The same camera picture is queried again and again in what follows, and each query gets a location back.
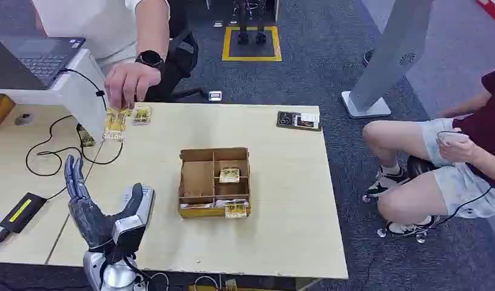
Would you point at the seated person's hand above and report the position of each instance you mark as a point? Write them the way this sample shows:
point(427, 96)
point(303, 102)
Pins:
point(458, 150)

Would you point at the standing person's hand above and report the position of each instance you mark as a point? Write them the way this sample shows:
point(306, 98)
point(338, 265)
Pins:
point(126, 82)

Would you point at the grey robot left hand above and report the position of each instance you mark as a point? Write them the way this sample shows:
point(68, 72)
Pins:
point(94, 225)

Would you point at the white handheld controller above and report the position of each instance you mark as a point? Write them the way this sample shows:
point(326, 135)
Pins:
point(452, 137)

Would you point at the yellow printed card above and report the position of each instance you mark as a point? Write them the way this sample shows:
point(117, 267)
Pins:
point(229, 175)
point(141, 115)
point(115, 125)
point(235, 211)

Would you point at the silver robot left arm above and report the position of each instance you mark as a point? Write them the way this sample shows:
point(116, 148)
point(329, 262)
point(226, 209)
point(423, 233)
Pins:
point(114, 277)

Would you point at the seated person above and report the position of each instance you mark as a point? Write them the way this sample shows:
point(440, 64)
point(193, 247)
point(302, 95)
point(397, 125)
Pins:
point(452, 180)

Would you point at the black wristwatch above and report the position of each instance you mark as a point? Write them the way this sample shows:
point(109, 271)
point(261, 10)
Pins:
point(150, 58)

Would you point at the black rolling stool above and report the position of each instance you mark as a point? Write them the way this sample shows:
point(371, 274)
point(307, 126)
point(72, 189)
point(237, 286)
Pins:
point(417, 166)

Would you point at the white laptop stand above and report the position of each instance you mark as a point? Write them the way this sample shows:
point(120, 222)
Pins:
point(76, 94)

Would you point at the black office chair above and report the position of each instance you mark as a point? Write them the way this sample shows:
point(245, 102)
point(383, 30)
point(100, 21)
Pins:
point(179, 56)

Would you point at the standing person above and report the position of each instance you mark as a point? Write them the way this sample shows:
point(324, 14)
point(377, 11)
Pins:
point(90, 24)

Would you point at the black power adapter yellow label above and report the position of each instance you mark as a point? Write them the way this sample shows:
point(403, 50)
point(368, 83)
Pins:
point(22, 212)

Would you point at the dark laptop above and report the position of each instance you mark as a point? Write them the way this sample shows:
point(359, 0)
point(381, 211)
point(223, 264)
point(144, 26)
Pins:
point(30, 60)

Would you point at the flat pale cards stack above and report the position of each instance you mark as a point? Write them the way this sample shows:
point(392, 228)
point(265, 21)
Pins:
point(199, 205)

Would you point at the small grey round object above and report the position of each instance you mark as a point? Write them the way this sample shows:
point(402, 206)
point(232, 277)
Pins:
point(24, 119)

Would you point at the wooden card box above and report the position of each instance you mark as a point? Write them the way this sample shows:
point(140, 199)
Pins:
point(197, 180)

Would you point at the grey white floor pillar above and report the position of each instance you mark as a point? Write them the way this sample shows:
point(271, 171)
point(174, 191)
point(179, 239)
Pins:
point(385, 52)

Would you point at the yellow tape floor square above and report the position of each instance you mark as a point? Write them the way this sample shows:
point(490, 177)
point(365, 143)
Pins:
point(252, 58)

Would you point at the black robot legs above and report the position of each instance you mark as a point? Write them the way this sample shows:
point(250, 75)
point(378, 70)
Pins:
point(250, 24)

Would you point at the red floor strip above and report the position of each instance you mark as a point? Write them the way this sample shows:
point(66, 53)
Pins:
point(492, 10)

